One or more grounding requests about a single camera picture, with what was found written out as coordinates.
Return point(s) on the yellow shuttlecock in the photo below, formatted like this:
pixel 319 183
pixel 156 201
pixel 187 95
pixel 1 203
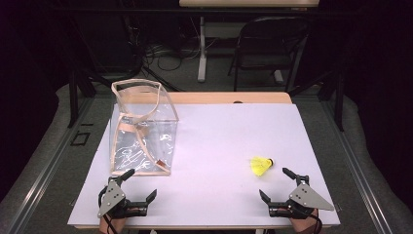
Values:
pixel 259 165

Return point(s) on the white-legged desk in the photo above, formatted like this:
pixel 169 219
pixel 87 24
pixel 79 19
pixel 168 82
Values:
pixel 202 48

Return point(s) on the black metal stand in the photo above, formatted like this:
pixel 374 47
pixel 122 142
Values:
pixel 73 97
pixel 339 104

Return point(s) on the person's right hand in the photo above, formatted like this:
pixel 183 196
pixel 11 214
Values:
pixel 305 222

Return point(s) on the person's left hand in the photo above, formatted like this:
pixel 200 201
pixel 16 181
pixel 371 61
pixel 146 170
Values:
pixel 112 224

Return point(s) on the aluminium floor rail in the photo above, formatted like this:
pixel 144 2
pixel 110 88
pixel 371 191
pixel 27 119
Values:
pixel 357 169
pixel 48 169

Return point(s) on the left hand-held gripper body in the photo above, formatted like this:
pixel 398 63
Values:
pixel 112 196

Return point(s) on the black folding chair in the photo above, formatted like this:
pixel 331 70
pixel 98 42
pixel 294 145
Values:
pixel 269 42

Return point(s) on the clear bag with beige trim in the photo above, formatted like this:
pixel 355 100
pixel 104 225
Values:
pixel 146 143

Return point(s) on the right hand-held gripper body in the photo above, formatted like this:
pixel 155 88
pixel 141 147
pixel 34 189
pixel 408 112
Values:
pixel 307 196

